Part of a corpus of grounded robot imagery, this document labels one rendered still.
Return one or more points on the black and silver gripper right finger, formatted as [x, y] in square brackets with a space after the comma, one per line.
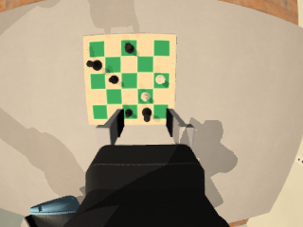
[181, 132]

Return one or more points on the green and cream chessboard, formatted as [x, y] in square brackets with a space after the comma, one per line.
[154, 54]

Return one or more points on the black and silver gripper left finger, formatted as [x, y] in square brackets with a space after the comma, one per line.
[107, 134]

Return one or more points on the white rook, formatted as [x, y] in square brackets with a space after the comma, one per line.
[160, 79]

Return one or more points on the white bishop chess piece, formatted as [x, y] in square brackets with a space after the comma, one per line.
[145, 96]

